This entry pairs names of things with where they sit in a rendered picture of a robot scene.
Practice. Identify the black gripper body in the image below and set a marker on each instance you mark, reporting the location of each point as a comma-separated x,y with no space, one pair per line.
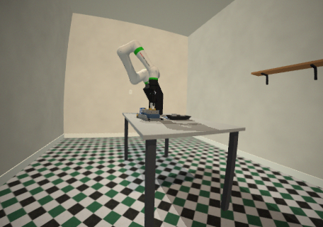
153,88

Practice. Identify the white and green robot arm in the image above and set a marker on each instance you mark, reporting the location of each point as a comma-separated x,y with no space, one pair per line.
150,79

